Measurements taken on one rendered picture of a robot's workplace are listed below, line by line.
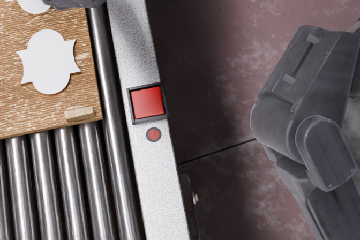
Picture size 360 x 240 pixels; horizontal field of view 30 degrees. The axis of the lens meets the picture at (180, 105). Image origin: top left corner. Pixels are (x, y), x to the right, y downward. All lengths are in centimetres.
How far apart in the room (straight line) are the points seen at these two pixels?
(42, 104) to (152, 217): 32
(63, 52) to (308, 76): 85
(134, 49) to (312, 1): 121
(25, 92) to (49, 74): 6
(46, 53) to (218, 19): 115
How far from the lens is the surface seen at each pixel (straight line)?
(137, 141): 134
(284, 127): 62
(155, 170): 132
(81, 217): 133
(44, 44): 142
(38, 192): 135
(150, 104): 135
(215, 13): 247
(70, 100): 137
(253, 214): 224
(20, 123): 138
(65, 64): 139
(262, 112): 66
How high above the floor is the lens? 220
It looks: 70 degrees down
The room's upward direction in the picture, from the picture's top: 8 degrees counter-clockwise
